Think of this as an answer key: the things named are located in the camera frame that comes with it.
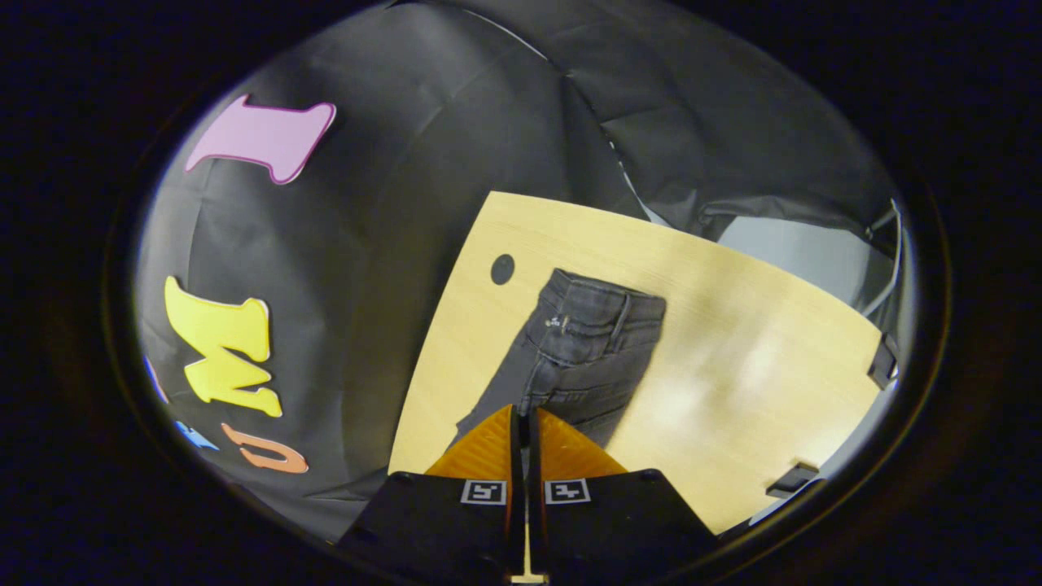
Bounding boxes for black table edge bracket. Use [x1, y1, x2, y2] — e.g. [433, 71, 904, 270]
[765, 461, 821, 500]
[867, 332, 901, 391]

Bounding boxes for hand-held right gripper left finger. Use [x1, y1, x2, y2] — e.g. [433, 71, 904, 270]
[336, 403, 523, 583]

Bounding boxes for white cable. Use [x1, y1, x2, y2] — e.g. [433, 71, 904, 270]
[861, 199, 906, 320]

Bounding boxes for black backdrop cloth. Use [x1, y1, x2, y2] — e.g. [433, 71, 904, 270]
[134, 0, 904, 542]

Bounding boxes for dark grey jeans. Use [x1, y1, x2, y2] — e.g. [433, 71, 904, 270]
[452, 267, 668, 453]

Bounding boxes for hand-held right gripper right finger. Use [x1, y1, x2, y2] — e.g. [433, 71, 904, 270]
[528, 405, 719, 583]

